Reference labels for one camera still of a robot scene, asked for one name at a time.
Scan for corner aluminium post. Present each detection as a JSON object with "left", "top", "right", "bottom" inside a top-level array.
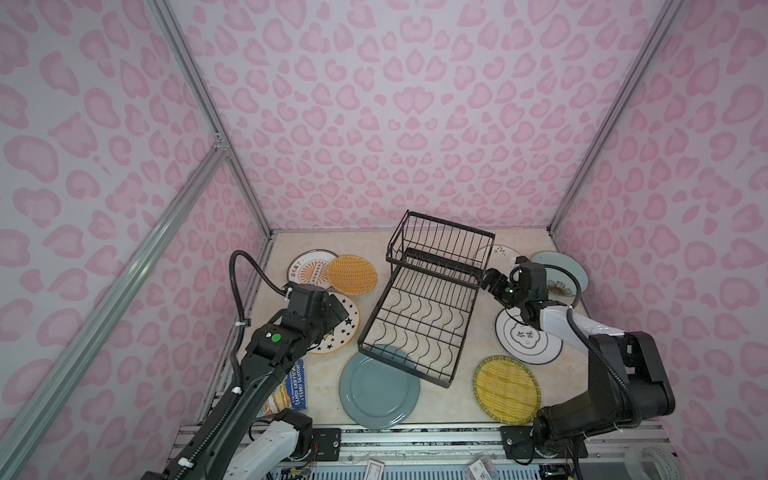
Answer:
[
  {"left": 547, "top": 0, "right": 688, "bottom": 237},
  {"left": 146, "top": 0, "right": 273, "bottom": 239}
]

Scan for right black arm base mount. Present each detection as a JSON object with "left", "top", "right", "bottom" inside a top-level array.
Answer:
[{"left": 499, "top": 425, "right": 588, "bottom": 466}]

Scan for aluminium front rail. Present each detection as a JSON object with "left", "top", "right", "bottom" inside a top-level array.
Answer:
[{"left": 160, "top": 421, "right": 685, "bottom": 480}]

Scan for white plate orange sunburst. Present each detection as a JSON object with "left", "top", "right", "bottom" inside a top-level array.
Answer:
[{"left": 287, "top": 249, "right": 338, "bottom": 289}]

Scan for blue illustrated children's book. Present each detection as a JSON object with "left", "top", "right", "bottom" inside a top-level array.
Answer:
[{"left": 259, "top": 359, "right": 308, "bottom": 416}]

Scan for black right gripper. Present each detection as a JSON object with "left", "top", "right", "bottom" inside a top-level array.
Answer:
[{"left": 474, "top": 268, "right": 530, "bottom": 310}]

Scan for white plate dark rings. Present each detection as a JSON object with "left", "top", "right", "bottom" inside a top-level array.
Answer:
[{"left": 494, "top": 305, "right": 564, "bottom": 366}]

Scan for diagonal aluminium frame bar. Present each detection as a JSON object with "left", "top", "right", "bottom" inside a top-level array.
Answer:
[{"left": 1, "top": 145, "right": 227, "bottom": 479}]

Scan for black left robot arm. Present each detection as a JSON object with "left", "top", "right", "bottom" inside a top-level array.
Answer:
[{"left": 142, "top": 282, "right": 348, "bottom": 479}]

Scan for light blue flower plate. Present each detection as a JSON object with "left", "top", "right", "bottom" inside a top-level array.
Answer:
[{"left": 532, "top": 251, "right": 589, "bottom": 297}]

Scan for left corner aluminium post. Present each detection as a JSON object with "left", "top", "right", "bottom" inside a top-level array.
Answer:
[{"left": 146, "top": 0, "right": 273, "bottom": 239}]

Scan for white plate floral sprigs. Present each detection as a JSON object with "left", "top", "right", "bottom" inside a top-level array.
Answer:
[{"left": 475, "top": 245, "right": 520, "bottom": 276}]

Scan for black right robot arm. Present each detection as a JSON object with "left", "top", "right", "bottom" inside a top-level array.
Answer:
[{"left": 480, "top": 256, "right": 676, "bottom": 456}]

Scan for orange woven round plate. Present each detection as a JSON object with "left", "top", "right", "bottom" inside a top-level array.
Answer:
[{"left": 327, "top": 255, "right": 378, "bottom": 296}]

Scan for yellow woven round plate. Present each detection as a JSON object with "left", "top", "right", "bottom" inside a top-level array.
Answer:
[{"left": 472, "top": 355, "right": 541, "bottom": 426}]

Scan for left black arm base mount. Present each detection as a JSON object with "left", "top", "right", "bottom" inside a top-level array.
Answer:
[{"left": 288, "top": 428, "right": 342, "bottom": 463}]

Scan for clear tape roll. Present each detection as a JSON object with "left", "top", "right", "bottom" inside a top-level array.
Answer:
[{"left": 623, "top": 444, "right": 687, "bottom": 480}]

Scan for white plate black stars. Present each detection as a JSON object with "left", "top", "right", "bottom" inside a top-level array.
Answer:
[{"left": 316, "top": 292, "right": 361, "bottom": 355}]

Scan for right corner aluminium post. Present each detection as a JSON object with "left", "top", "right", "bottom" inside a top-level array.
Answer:
[{"left": 547, "top": 0, "right": 688, "bottom": 237}]

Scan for black wire dish rack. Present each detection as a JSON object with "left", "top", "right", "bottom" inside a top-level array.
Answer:
[{"left": 357, "top": 211, "right": 495, "bottom": 388}]

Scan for teal green round plate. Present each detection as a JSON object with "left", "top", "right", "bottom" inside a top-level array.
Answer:
[{"left": 339, "top": 345, "right": 421, "bottom": 430}]

